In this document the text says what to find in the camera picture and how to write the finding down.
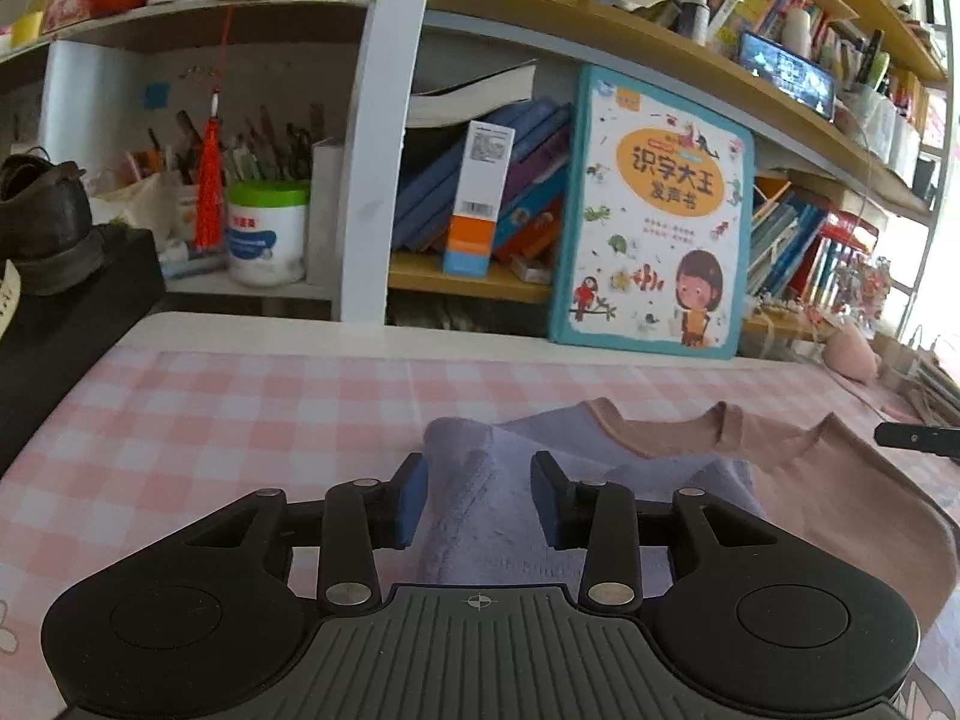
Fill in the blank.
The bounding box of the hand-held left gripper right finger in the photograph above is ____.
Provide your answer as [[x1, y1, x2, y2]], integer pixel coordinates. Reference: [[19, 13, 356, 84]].
[[529, 451, 775, 616]]

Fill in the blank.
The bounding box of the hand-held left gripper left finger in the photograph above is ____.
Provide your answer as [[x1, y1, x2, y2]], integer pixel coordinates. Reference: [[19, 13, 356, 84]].
[[184, 453, 431, 616]]

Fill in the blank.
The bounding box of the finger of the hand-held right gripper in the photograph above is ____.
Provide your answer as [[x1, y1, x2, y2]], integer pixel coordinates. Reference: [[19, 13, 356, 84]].
[[874, 422, 960, 458]]

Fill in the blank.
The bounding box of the pink and lavender fleece garment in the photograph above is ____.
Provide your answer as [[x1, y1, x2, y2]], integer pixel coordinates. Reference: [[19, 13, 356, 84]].
[[418, 396, 960, 640]]

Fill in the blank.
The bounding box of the pink plush toy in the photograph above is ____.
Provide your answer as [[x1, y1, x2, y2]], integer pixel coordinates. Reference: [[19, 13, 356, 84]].
[[824, 325, 881, 380]]

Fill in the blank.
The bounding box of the pink checkered tablecloth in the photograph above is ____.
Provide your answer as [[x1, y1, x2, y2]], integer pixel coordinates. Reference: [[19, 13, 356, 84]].
[[0, 311, 960, 720]]

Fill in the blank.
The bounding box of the row of colourful books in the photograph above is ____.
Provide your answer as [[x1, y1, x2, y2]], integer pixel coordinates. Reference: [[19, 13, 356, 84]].
[[745, 175, 880, 302]]

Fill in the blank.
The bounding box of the orange flat box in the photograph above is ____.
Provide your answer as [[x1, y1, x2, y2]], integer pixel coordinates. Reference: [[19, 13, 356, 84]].
[[490, 198, 565, 265]]

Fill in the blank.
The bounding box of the white can with green lid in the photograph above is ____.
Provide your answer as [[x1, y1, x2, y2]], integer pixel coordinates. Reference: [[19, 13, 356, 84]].
[[225, 181, 311, 288]]

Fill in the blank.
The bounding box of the teal children's picture book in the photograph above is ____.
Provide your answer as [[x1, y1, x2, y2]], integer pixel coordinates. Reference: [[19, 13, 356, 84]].
[[547, 63, 755, 361]]

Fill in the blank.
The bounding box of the stack of blue books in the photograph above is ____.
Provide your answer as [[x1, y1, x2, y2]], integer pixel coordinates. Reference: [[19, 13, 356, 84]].
[[393, 97, 575, 256]]

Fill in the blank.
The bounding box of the white and orange carton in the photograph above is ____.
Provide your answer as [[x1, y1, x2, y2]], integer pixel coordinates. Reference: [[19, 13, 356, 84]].
[[442, 120, 518, 278]]

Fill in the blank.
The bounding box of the black box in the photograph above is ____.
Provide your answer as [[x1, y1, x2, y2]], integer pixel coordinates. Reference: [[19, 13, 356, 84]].
[[0, 228, 167, 478]]

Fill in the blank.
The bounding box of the red hanging tassel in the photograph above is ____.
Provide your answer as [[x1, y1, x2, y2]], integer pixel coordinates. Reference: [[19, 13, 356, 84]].
[[194, 7, 228, 251]]

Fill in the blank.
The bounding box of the phone with lit screen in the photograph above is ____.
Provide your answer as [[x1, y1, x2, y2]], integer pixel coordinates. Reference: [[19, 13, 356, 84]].
[[738, 31, 838, 122]]

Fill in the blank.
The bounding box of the bunch of pens and brushes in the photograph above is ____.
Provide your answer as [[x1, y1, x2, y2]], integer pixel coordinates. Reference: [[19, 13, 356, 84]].
[[124, 106, 320, 185]]

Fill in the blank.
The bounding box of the open white paperback book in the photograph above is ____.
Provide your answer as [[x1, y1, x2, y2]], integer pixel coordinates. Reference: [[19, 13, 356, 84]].
[[405, 63, 539, 130]]

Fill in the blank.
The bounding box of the white shoe edge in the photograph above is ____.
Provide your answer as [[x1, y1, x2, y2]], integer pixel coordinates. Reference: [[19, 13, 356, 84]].
[[0, 261, 20, 340]]

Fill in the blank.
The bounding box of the brown leather shoe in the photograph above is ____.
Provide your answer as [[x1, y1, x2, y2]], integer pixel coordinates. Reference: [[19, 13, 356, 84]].
[[0, 153, 107, 296]]

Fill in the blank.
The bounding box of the white and wood bookshelf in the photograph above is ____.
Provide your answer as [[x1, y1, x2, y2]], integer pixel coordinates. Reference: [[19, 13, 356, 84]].
[[0, 0, 960, 350]]

